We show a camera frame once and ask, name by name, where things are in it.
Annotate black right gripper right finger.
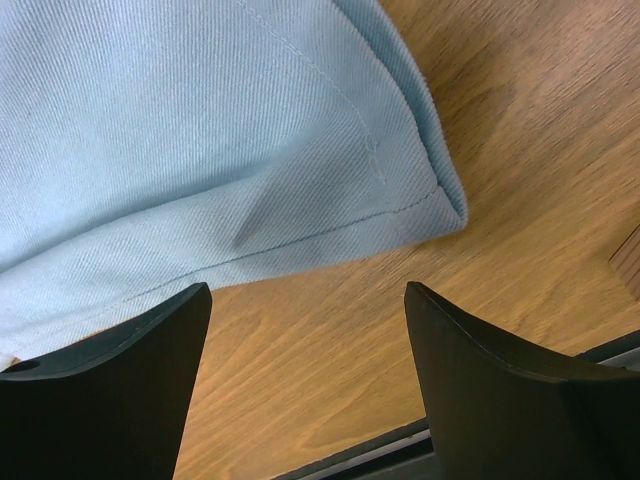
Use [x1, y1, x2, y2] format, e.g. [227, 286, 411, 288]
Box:
[404, 282, 639, 479]

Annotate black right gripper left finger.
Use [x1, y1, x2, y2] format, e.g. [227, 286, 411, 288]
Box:
[1, 283, 212, 479]

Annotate light blue trousers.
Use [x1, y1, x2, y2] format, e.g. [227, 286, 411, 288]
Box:
[1, 1, 469, 366]

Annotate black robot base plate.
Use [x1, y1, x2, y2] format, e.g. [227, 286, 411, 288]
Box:
[272, 332, 640, 480]

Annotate wooden clothes rack frame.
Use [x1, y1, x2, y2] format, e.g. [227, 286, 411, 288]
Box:
[609, 228, 640, 300]

